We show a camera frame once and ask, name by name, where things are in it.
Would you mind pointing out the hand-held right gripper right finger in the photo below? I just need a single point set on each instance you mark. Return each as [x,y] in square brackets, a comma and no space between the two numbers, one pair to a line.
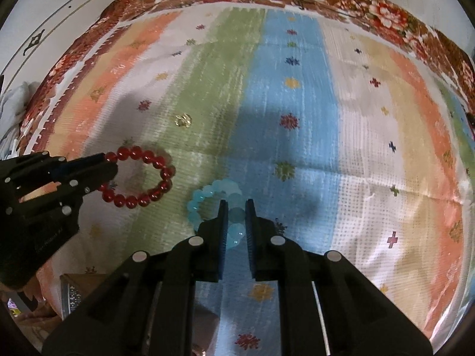
[315,296]

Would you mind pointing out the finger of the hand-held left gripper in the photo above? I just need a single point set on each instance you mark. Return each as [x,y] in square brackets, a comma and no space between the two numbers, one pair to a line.
[94,181]
[89,159]

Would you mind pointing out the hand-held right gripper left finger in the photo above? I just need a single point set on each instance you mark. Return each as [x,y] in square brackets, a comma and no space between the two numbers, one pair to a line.
[148,296]

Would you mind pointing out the grey crumpled cloth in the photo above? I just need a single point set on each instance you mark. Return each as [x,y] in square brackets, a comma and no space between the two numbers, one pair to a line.
[15,111]

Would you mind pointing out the white bed headboard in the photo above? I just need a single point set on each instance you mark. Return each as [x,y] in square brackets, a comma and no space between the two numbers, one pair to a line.
[55,26]

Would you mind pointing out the black computer mouse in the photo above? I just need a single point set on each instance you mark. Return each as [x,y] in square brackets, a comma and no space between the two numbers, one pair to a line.
[472,118]

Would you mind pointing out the brown floral blanket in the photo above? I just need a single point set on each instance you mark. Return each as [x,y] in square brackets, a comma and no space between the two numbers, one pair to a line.
[371,3]

